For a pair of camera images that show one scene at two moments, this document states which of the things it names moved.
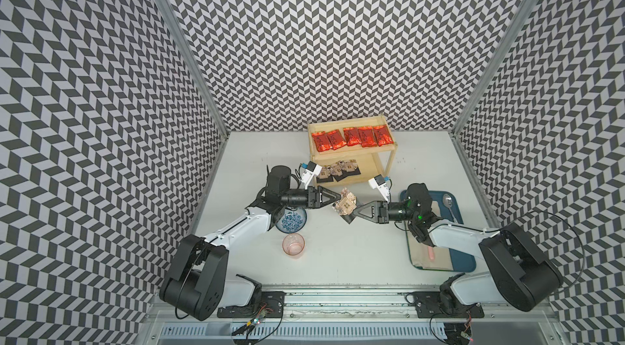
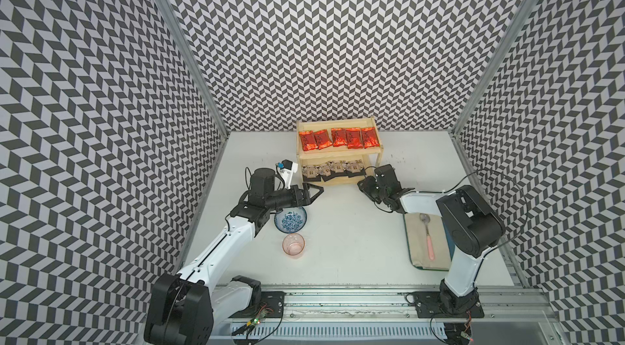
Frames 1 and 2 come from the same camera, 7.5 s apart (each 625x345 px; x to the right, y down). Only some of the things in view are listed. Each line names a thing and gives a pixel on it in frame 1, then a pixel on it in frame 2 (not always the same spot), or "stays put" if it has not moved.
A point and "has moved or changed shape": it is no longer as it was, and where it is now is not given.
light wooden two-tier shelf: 351,151 has moved or changed shape
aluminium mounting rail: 356,316 stays put
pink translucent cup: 293,244 stays put
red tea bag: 367,136 → 353,138
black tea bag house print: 351,168 → 338,169
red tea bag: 335,139 → 322,139
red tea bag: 321,141 → 308,140
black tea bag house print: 338,172 → 325,172
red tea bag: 382,135 → 369,137
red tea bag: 352,136 → 339,137
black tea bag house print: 325,175 has moved or changed shape
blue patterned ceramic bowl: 292,221 stays put
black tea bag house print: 346,203 → 356,169
